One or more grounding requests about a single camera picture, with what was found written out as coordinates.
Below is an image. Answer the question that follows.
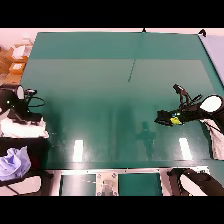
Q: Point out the lavender garment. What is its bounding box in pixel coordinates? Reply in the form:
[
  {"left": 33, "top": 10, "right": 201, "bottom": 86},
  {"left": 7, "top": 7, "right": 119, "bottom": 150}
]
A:
[{"left": 0, "top": 145, "right": 33, "bottom": 183}]

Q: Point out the silver frame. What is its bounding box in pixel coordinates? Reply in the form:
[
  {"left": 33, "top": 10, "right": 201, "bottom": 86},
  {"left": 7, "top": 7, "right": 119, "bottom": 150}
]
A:
[{"left": 42, "top": 167, "right": 224, "bottom": 197}]

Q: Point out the black cable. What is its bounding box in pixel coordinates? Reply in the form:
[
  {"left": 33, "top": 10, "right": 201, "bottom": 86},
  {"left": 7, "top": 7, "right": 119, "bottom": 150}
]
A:
[{"left": 27, "top": 95, "right": 47, "bottom": 109}]

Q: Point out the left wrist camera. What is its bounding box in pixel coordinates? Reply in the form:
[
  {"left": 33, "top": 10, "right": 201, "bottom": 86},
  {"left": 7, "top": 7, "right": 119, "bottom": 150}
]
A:
[{"left": 23, "top": 87, "right": 38, "bottom": 101}]

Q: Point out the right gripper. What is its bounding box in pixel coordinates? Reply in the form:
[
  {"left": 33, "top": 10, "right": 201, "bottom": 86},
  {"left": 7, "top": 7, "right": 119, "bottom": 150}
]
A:
[{"left": 154, "top": 109, "right": 185, "bottom": 128}]

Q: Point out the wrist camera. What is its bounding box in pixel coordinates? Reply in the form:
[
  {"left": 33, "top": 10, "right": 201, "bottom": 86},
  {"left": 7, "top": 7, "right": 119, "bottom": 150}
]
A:
[
  {"left": 172, "top": 83, "right": 193, "bottom": 108},
  {"left": 23, "top": 87, "right": 38, "bottom": 101}
]

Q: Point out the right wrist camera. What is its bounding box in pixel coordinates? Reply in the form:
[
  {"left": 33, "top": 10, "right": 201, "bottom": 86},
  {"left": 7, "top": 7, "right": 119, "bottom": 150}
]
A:
[{"left": 172, "top": 83, "right": 193, "bottom": 108}]

